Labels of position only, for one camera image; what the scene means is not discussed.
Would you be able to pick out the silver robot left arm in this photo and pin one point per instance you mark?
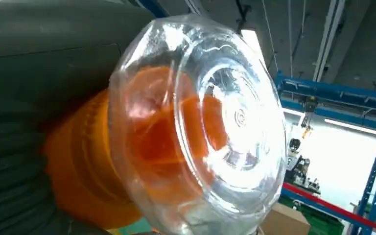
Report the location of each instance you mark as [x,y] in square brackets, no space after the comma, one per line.
[9,181]

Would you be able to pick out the brown cardboard box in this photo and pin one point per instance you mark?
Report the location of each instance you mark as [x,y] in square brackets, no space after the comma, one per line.
[283,222]

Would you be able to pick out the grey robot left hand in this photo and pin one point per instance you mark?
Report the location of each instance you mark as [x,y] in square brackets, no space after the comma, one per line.
[45,58]

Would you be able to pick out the orange drink bottle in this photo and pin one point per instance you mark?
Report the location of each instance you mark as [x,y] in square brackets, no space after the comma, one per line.
[175,129]

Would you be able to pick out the green table mat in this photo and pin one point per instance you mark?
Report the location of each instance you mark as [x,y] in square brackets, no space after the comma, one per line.
[137,227]

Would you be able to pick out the background white robot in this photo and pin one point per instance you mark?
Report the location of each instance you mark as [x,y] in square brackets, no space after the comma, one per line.
[296,162]

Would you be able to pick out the green plastic crate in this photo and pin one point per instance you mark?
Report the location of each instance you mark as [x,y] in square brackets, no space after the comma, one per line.
[324,223]

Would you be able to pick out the red metal bar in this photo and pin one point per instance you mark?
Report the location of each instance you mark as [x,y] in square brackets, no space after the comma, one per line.
[337,209]

